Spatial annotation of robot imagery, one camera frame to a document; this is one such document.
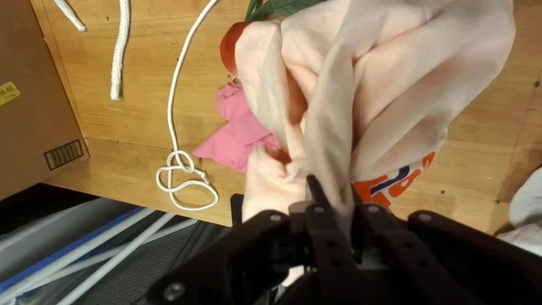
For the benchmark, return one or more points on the dark green cloth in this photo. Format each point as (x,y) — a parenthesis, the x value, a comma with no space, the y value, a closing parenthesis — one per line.
(281,7)

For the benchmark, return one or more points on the red plush ball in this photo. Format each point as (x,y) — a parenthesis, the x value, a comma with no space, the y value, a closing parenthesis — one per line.
(228,47)

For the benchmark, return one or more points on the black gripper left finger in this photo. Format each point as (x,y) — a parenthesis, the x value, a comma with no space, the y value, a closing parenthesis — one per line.
(322,237)

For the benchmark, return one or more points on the cardboard box with labels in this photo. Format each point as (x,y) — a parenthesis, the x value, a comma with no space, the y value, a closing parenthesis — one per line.
(27,112)

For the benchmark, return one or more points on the pink cloth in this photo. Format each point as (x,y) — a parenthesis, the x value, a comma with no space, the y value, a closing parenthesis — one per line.
(237,137)

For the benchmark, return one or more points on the peach printed cloth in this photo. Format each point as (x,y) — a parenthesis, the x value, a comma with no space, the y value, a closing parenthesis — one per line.
(394,85)

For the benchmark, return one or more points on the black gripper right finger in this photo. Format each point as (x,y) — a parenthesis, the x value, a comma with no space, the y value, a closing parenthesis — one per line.
(389,242)

